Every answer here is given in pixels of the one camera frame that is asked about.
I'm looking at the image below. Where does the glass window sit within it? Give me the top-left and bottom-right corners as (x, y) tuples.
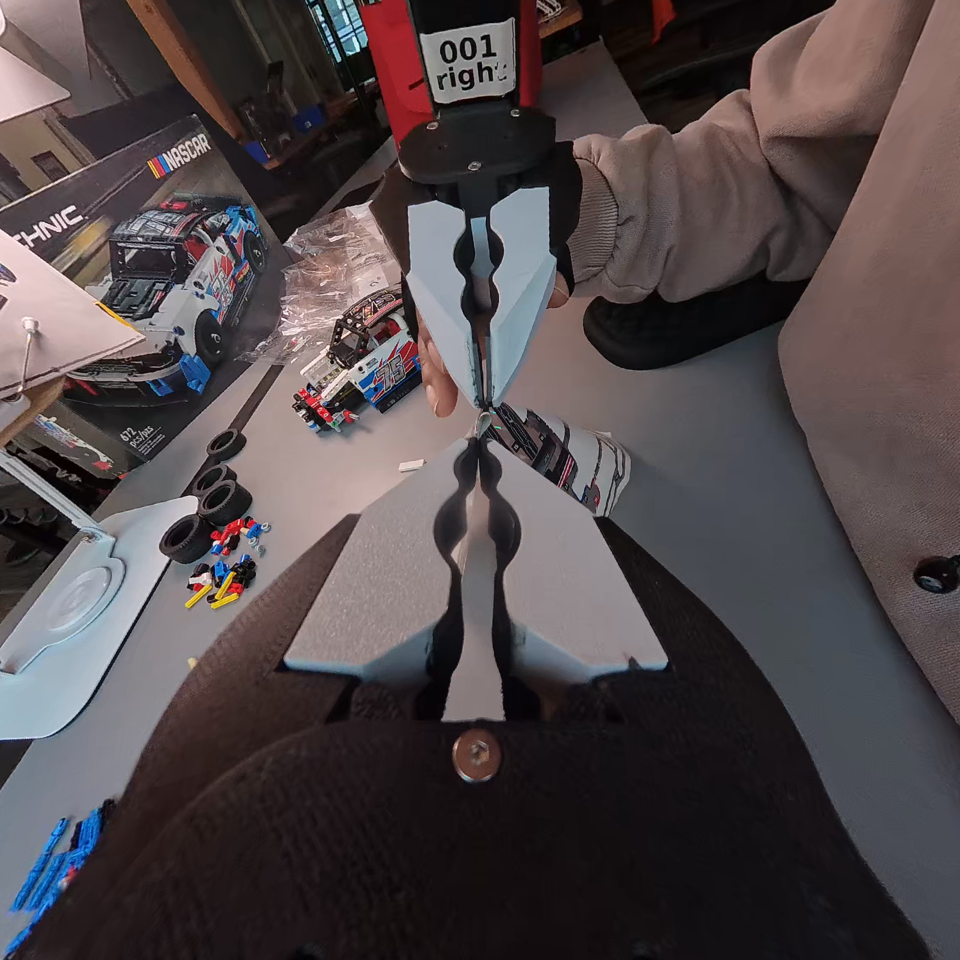
(307, 0), (376, 61)

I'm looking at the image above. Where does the person's right hand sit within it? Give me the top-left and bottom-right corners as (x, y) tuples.
(414, 315), (461, 421)

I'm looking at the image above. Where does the toy set box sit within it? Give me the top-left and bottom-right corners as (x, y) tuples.
(0, 114), (294, 481)

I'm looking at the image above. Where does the pile of mixed small bricks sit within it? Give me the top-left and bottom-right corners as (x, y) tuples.
(183, 516), (273, 610)

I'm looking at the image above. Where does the white book stand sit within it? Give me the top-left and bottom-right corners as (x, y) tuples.
(0, 315), (200, 742)

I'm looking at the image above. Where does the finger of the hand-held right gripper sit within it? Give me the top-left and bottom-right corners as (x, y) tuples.
(483, 186), (559, 408)
(405, 201), (485, 410)

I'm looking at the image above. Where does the instruction booklet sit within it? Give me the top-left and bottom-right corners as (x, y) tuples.
(0, 225), (149, 400)

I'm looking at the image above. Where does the small glossy sticker sheet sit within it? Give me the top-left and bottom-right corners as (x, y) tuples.
(472, 403), (633, 519)

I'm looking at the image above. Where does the clear plastic bag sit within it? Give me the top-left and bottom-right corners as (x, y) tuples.
(240, 202), (410, 365)

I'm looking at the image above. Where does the printed task sheet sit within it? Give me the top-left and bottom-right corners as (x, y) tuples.
(0, 15), (72, 125)

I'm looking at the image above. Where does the toy race car model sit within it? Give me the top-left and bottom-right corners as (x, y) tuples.
(292, 285), (421, 435)

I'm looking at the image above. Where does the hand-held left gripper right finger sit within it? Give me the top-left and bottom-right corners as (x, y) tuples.
(480, 438), (670, 721)

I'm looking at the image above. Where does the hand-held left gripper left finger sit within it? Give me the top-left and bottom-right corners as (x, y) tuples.
(283, 437), (481, 721)

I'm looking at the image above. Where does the pile of blue pins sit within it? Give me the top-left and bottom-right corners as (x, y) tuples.
(6, 797), (119, 942)

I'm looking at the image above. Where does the person's right forearm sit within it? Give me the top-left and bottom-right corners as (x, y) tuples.
(573, 0), (960, 305)

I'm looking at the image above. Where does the person's beige hoodie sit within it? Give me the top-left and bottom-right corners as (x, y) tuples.
(778, 75), (960, 723)

